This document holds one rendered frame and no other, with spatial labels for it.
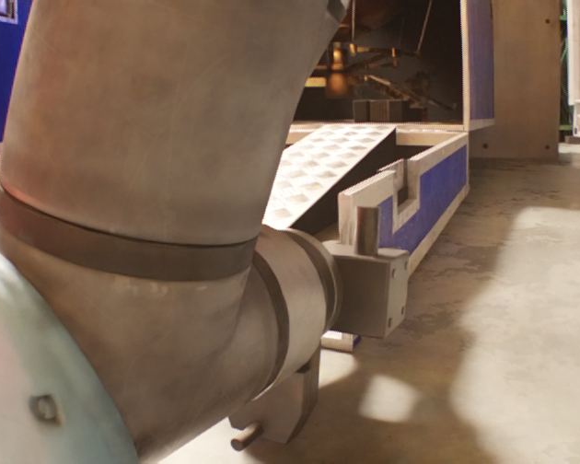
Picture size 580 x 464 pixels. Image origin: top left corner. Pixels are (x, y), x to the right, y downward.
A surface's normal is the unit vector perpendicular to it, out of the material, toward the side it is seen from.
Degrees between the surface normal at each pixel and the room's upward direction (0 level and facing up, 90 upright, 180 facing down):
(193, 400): 105
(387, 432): 0
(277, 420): 81
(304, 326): 89
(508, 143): 90
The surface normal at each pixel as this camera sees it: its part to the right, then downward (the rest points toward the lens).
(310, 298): 0.87, -0.14
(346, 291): -0.46, 0.07
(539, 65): -0.09, 0.24
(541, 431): -0.04, -0.97
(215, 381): 0.91, 0.27
